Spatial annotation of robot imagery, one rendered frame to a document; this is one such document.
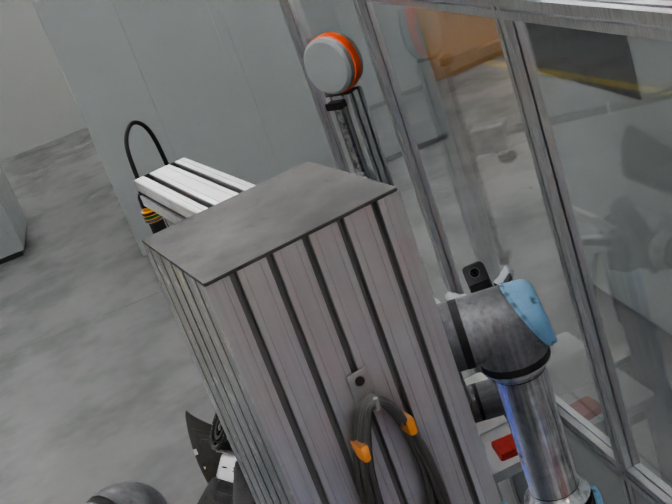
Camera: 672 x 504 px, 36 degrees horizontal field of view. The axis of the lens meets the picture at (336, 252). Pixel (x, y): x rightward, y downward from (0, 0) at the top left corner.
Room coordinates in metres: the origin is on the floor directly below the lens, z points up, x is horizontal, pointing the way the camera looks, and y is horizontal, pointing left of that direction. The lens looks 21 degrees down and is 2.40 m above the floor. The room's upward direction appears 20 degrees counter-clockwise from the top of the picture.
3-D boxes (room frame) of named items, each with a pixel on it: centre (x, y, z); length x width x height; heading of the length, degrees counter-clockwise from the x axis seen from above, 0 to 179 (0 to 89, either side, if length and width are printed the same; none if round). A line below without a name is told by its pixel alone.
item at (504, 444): (2.28, -0.25, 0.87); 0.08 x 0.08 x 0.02; 4
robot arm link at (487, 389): (1.75, -0.22, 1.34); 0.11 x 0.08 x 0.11; 84
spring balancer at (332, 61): (2.68, -0.16, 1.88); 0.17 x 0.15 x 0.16; 11
